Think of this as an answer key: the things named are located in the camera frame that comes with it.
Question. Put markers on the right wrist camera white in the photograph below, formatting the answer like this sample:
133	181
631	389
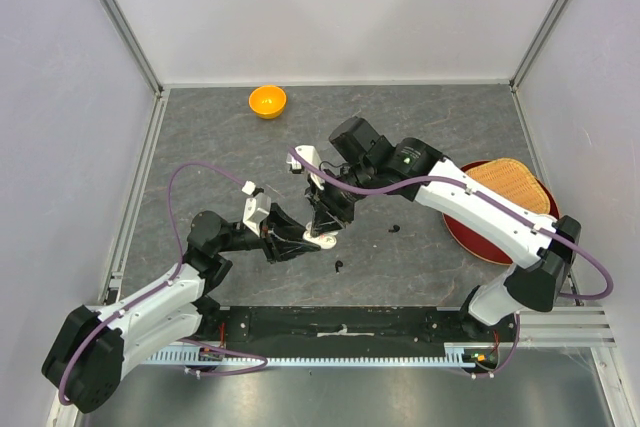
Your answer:
306	159

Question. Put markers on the woven bamboo tray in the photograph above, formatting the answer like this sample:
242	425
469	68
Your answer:
512	180

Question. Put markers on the orange plastic bowl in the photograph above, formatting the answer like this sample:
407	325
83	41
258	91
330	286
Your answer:
268	102

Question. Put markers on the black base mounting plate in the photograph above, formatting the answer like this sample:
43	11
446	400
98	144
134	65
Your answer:
265	330

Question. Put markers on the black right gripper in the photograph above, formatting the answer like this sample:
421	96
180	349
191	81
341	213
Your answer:
329	214

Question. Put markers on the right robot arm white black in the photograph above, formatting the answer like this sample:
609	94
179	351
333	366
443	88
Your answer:
539	245

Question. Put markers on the slotted cable duct rail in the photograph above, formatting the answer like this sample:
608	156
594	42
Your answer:
195	357

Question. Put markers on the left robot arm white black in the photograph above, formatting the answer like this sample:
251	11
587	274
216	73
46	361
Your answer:
95	349

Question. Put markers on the white earbud charging case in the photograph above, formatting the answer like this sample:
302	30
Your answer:
325	241

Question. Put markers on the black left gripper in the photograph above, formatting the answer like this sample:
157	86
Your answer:
282	237

